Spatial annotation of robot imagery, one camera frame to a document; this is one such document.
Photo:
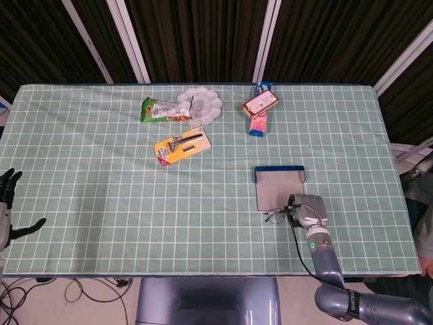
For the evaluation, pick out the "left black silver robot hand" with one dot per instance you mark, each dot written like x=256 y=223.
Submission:
x=4 y=223

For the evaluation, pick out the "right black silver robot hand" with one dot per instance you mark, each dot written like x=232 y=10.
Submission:
x=311 y=210

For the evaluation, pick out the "blue glasses case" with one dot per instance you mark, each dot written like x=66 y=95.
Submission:
x=277 y=189

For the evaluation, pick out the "thin-framed eyeglasses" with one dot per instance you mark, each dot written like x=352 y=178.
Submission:
x=270 y=214

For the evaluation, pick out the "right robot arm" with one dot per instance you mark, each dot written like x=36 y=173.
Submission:
x=338 y=298

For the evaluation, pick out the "green checked tablecloth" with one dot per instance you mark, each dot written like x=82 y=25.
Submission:
x=101 y=203

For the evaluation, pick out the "pink blue toothpaste box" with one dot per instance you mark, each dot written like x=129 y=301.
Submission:
x=258 y=125

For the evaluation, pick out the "white blue board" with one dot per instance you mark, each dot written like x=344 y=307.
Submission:
x=3 y=106

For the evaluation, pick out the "red yellow carton box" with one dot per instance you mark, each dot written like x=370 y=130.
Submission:
x=260 y=103

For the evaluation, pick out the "blue grey robot torso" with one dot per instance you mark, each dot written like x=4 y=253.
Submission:
x=206 y=301

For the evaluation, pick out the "yellow razor blister pack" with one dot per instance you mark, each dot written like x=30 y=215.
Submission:
x=182 y=147

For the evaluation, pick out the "white flower paint palette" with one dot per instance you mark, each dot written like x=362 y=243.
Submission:
x=206 y=105

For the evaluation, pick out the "green snack bag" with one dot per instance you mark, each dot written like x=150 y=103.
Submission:
x=159 y=110

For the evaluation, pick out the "dark pleated curtain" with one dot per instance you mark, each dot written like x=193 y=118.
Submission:
x=203 y=34

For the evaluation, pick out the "white metal frame post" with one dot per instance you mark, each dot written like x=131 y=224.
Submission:
x=88 y=42
x=402 y=59
x=267 y=37

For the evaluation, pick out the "white double frame post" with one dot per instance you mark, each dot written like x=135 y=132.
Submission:
x=130 y=42

